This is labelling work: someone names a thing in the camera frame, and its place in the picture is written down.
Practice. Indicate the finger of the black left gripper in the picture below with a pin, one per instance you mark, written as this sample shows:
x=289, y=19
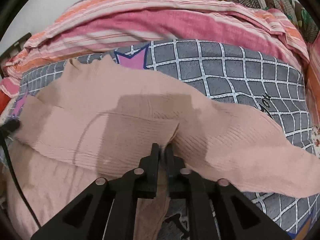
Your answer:
x=10, y=127

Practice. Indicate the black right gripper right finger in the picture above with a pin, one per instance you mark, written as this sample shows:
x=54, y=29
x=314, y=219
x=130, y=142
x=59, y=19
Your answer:
x=216, y=209

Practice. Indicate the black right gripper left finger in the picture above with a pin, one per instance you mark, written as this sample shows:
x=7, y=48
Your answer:
x=106, y=209

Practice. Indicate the pink knit sweater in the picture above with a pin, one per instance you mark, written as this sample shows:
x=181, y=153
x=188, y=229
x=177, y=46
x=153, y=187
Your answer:
x=100, y=119

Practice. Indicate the red cloth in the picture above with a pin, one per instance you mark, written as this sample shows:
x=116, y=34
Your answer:
x=4, y=100

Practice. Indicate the dark wooden headboard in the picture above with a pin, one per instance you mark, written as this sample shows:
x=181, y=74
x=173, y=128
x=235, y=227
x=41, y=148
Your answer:
x=12, y=51

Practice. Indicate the floral pillow edge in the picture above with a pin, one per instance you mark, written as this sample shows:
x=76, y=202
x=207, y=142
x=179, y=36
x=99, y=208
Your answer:
x=315, y=136

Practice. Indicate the grey grid bed sheet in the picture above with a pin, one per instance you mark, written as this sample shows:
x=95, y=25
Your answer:
x=229, y=74

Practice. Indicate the pink orange striped blanket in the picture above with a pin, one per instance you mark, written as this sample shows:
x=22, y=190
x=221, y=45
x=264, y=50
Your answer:
x=91, y=26

